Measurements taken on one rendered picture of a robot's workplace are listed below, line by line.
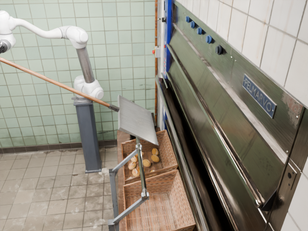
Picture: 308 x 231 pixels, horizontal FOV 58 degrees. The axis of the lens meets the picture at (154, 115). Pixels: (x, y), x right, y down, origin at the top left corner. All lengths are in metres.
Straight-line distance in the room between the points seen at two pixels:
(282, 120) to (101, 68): 2.83
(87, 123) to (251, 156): 2.41
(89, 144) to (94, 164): 0.32
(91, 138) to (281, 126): 2.69
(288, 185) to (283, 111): 0.22
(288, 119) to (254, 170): 0.26
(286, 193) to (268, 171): 0.11
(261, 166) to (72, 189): 2.76
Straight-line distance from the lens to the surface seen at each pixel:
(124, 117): 2.33
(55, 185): 3.64
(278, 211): 1.00
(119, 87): 3.61
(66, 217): 3.27
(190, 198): 2.04
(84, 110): 3.17
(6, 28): 2.54
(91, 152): 3.49
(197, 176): 1.52
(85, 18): 3.36
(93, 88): 2.87
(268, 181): 1.01
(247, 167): 1.10
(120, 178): 2.71
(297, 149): 0.85
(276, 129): 0.96
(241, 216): 1.25
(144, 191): 1.75
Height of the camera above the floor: 2.45
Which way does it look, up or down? 31 degrees down
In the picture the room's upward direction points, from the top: straight up
